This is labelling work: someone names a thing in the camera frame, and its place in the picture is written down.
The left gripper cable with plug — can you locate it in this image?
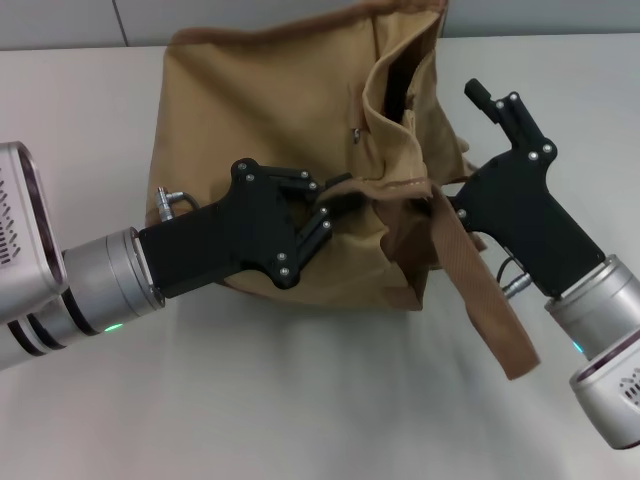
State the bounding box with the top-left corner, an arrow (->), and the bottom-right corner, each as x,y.
157,185 -> 201,224

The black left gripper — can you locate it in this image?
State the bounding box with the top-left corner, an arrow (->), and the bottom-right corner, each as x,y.
138,158 -> 354,300

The gripper cable with plug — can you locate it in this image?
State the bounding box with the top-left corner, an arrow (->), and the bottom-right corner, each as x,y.
157,185 -> 201,224
496,257 -> 534,300

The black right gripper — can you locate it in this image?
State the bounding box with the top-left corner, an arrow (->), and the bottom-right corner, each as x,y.
448,78 -> 606,300

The right gripper cable with plug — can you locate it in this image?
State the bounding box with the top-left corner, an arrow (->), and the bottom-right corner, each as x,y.
496,257 -> 534,300

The khaki canvas food bag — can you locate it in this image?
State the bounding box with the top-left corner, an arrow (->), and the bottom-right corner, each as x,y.
144,0 -> 544,382

